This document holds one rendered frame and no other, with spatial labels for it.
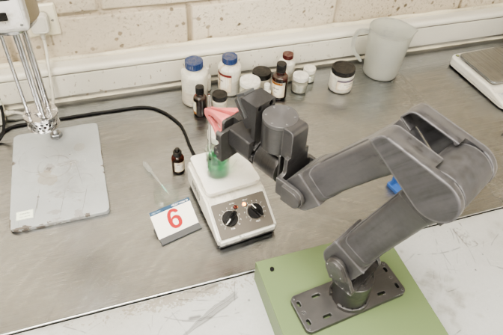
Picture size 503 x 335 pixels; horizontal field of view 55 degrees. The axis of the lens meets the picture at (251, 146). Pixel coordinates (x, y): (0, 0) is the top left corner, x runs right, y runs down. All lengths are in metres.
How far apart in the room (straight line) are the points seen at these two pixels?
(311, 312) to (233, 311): 0.15
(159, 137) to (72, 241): 0.35
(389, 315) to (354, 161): 0.35
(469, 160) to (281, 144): 0.28
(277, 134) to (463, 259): 0.54
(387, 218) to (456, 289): 0.41
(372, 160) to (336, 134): 0.65
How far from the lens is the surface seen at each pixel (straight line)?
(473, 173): 0.59
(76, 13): 1.31
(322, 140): 1.25
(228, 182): 0.99
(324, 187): 0.71
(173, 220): 1.02
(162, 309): 0.94
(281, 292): 0.89
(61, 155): 1.22
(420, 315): 0.93
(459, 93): 1.55
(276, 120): 0.73
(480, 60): 1.64
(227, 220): 0.96
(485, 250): 1.14
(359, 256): 0.75
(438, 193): 0.57
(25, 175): 1.19
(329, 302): 0.88
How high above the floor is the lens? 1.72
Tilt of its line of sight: 43 degrees down
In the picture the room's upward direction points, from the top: 4 degrees clockwise
